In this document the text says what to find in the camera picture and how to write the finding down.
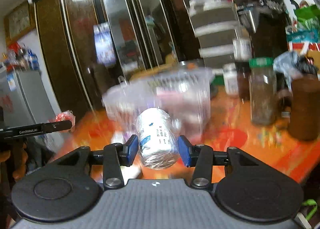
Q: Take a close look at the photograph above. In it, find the white foil bottle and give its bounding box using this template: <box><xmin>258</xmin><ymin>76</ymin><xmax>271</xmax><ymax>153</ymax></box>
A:
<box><xmin>135</xmin><ymin>108</ymin><xmax>179</xmax><ymax>170</ymax></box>

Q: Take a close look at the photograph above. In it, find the grey small refrigerator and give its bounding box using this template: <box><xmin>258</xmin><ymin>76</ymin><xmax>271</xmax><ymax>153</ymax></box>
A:
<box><xmin>1</xmin><ymin>69</ymin><xmax>55</xmax><ymax>127</ymax></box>

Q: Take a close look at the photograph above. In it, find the clear plastic perforated basket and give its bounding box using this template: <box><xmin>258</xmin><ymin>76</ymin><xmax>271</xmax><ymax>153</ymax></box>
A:
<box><xmin>102</xmin><ymin>67</ymin><xmax>215</xmax><ymax>141</ymax></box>

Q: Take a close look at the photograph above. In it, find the blue water bottle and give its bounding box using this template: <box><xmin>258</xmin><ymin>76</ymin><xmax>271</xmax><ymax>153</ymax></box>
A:
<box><xmin>28</xmin><ymin>49</ymin><xmax>40</xmax><ymax>70</ymax></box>

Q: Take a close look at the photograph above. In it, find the brown thermos jug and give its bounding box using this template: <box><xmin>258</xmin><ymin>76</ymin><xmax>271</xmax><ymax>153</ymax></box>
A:
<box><xmin>87</xmin><ymin>64</ymin><xmax>114</xmax><ymax>110</ymax></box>

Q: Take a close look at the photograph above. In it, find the white small jar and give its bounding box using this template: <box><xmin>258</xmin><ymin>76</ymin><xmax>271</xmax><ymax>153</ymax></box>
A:
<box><xmin>223</xmin><ymin>63</ymin><xmax>239</xmax><ymax>97</ymax></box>

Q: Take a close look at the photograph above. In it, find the glass jar green lid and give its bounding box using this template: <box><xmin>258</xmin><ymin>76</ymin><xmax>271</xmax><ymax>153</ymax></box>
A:
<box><xmin>249</xmin><ymin>57</ymin><xmax>277</xmax><ymax>126</ymax></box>

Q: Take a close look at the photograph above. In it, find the dark brown glass jar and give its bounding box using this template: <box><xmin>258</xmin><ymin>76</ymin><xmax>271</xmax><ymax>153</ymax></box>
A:
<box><xmin>236</xmin><ymin>62</ymin><xmax>251</xmax><ymax>101</ymax></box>

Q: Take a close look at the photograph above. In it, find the brown ceramic mug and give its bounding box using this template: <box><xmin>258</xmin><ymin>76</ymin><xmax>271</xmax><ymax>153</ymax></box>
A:
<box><xmin>277</xmin><ymin>74</ymin><xmax>319</xmax><ymax>141</ymax></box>

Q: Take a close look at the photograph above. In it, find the white labelled can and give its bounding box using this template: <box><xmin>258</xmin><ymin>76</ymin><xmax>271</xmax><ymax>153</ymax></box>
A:
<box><xmin>233</xmin><ymin>38</ymin><xmax>252</xmax><ymax>61</ymax></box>

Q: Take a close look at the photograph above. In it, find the dark wooden mirrored wardrobe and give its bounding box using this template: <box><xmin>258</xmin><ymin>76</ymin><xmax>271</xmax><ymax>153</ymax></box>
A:
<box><xmin>33</xmin><ymin>0</ymin><xmax>200</xmax><ymax>118</ymax></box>

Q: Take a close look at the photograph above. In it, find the stacked grey white drawer tower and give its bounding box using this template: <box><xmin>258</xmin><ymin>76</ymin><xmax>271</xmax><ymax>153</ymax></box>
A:
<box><xmin>183</xmin><ymin>0</ymin><xmax>243</xmax><ymax>69</ymax></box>

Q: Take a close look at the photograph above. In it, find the green shopping bag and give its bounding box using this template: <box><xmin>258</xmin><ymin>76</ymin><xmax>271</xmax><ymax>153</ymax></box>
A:
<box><xmin>290</xmin><ymin>0</ymin><xmax>319</xmax><ymax>33</ymax></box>

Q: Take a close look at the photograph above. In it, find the blue wall calendar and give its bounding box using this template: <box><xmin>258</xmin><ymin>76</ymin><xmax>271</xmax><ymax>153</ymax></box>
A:
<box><xmin>93</xmin><ymin>22</ymin><xmax>116</xmax><ymax>67</ymax></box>

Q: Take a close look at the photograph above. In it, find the framed wall clock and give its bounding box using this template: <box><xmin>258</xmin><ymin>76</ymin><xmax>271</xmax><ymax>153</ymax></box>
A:
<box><xmin>4</xmin><ymin>1</ymin><xmax>36</xmax><ymax>47</ymax></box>

